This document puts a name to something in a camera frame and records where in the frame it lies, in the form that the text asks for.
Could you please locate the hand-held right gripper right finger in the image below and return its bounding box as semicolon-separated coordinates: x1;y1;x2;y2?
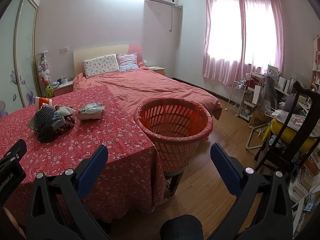
210;143;294;240

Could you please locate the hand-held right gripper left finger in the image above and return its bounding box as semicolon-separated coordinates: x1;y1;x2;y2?
25;144;110;240

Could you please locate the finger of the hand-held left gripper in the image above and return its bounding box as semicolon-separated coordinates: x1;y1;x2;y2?
0;139;27;172

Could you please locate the black mesh pouch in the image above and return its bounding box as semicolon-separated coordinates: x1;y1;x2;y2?
33;106;57;143

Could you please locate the brown patterned scrunchie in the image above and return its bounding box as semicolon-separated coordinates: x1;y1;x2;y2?
54;116;75;134

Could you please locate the orange plastic laundry basket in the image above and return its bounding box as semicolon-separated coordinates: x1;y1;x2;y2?
134;97;213;173

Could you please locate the beige paper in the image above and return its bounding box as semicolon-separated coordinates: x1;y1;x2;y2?
76;109;102;121

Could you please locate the orange paper cup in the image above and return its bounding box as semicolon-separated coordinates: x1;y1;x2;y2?
36;96;53;110

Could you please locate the grey cloth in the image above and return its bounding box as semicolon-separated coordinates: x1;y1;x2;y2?
29;106;77;131

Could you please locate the red floral tablecloth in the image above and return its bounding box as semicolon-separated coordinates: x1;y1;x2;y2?
0;85;165;223

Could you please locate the dark wooden stool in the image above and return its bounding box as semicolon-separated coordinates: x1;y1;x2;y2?
164;171;187;198

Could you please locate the brown paper bag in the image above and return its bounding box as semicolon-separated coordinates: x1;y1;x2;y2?
249;107;273;131

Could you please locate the yellow bag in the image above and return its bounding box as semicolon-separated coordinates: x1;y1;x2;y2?
271;119;318;155

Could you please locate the dark wooden chair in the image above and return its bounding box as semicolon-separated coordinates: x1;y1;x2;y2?
255;81;320;178

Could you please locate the person's denim-clad leg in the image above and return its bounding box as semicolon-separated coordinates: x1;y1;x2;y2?
160;214;203;240

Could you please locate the pink and white nightstand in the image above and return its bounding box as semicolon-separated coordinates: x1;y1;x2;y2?
146;66;166;77
51;80;74;97

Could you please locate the white paper bag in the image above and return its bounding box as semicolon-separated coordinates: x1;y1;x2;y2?
252;85;263;106

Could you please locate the white low shelf unit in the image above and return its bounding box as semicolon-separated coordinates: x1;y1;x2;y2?
287;166;320;235

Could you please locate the clear tube of plush toys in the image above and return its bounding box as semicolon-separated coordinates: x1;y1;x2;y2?
37;52;54;98

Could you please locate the grey garment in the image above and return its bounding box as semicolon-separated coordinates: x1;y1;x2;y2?
265;76;278;110

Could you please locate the sliding wardrobe with purple flowers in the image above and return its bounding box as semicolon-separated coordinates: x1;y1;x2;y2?
0;0;40;118

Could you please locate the salmon duvet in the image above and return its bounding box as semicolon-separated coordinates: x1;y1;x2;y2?
72;66;222;121

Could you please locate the white floral pillow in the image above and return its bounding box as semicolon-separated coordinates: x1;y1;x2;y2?
83;54;120;78

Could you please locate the cluttered white desk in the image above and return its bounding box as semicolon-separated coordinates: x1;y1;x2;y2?
246;64;313;105

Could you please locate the pink window curtain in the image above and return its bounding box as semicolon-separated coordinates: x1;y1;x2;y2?
202;0;287;87

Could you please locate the pink striped pillow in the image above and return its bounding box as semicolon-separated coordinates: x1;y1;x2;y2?
116;53;139;71

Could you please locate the beige and pink headboard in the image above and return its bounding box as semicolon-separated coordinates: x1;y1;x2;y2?
73;44;143;75

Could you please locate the white bookshelf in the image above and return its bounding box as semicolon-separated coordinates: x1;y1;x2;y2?
311;35;320;85

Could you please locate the white air conditioner pipe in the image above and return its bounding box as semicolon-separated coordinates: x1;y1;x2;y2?
169;4;183;32

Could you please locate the white wire rack cart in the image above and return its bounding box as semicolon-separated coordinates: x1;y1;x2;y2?
226;80;251;117

